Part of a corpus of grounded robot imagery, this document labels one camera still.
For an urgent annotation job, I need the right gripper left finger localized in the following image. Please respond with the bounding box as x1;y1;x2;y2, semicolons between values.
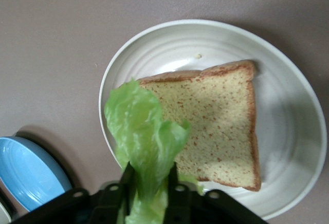
117;161;136;224

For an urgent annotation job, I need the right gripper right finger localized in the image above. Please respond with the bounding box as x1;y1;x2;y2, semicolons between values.
163;161;191;224

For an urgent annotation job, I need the green lettuce leaf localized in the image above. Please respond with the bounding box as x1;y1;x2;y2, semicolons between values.
104;79;205;224

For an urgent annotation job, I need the light crust bread slice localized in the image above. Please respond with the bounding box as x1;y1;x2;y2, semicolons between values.
137;59;262;192

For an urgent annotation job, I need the blue plate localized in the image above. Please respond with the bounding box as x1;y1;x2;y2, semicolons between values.
0;136;73;212

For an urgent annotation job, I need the beige plate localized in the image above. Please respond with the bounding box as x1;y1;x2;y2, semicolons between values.
98;19;327;221

